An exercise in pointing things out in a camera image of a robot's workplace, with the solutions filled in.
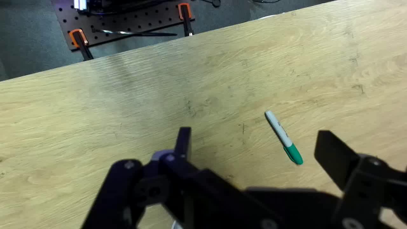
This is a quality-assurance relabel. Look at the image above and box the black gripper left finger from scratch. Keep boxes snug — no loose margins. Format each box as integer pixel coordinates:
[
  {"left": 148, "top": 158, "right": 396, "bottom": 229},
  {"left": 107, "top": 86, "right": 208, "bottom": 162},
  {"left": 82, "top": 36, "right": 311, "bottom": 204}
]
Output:
[{"left": 81, "top": 125, "right": 257, "bottom": 229}]

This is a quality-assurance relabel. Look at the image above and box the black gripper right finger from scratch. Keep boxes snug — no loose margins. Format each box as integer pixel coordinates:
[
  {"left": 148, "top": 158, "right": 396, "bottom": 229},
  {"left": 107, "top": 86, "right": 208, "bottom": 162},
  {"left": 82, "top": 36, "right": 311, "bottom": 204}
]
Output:
[{"left": 313, "top": 129, "right": 407, "bottom": 229}]

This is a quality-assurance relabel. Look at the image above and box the green and white marker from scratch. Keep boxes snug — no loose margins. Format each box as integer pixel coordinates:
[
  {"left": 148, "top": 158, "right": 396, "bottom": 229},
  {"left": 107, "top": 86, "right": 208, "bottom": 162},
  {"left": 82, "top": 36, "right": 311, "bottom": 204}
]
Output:
[{"left": 264, "top": 109, "right": 306, "bottom": 166}]

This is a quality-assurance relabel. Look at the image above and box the orange and black clamp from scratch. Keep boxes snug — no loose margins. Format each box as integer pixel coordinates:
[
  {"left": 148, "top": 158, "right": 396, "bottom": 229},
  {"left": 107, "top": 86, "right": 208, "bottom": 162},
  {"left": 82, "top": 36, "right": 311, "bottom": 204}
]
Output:
[
  {"left": 176, "top": 1, "right": 196, "bottom": 38},
  {"left": 68, "top": 26, "right": 96, "bottom": 62}
]

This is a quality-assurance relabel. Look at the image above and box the thin metal rod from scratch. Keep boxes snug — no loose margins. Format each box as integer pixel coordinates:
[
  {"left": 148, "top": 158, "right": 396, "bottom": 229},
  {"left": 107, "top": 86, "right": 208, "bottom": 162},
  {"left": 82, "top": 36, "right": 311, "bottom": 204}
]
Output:
[{"left": 93, "top": 26, "right": 180, "bottom": 38}]

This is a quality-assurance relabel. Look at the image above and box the black perforated base board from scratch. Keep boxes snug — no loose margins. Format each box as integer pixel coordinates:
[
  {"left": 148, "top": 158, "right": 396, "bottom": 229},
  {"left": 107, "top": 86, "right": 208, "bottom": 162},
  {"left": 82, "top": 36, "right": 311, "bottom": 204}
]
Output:
[{"left": 50, "top": 0, "right": 198, "bottom": 52}]

